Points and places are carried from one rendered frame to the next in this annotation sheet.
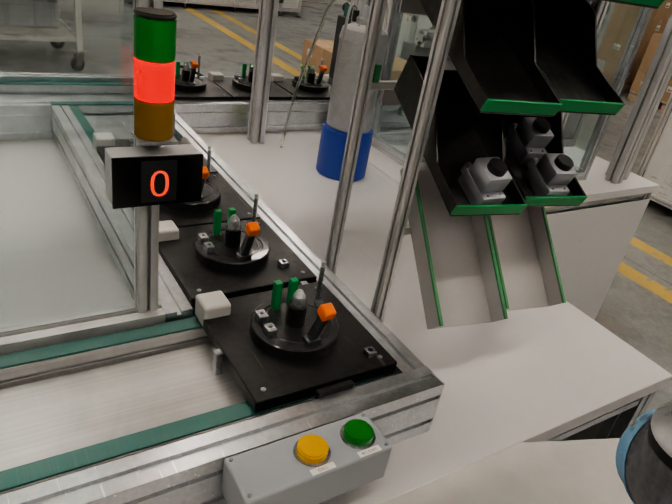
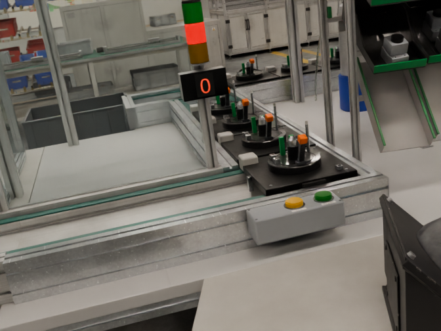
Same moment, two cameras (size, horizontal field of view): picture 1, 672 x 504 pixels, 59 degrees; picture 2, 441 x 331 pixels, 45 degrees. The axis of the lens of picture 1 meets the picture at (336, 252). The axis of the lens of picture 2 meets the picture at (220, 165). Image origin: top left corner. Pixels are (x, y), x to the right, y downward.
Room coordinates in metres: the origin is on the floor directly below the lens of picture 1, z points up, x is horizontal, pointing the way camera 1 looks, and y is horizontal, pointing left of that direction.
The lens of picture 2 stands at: (-0.51, -0.34, 1.45)
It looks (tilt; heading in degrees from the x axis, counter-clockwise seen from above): 19 degrees down; 25
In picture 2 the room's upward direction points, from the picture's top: 8 degrees counter-clockwise
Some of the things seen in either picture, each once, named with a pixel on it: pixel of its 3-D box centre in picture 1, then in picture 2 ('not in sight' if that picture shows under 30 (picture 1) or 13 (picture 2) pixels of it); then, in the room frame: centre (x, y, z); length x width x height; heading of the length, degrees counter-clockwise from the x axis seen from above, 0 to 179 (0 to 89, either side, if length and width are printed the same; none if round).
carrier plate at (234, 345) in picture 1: (293, 336); (294, 168); (0.76, 0.04, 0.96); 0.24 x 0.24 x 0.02; 36
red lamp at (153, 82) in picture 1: (154, 78); (195, 33); (0.74, 0.27, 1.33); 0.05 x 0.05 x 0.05
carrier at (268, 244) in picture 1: (233, 233); (262, 127); (0.97, 0.19, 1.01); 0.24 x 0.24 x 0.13; 36
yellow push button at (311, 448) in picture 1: (312, 450); (294, 204); (0.54, -0.02, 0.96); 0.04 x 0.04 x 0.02
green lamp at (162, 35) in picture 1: (155, 37); (192, 12); (0.74, 0.27, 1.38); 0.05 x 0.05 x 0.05
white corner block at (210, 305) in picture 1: (212, 309); (248, 161); (0.78, 0.18, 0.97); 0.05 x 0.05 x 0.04; 36
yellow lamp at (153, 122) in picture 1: (154, 116); (198, 52); (0.74, 0.27, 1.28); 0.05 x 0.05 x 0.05
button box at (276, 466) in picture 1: (308, 467); (295, 217); (0.54, -0.02, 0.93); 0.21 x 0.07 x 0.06; 126
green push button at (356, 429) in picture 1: (357, 434); (323, 198); (0.58, -0.07, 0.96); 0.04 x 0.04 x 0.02
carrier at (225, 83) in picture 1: (252, 74); (293, 61); (2.15, 0.41, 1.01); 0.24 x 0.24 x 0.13; 36
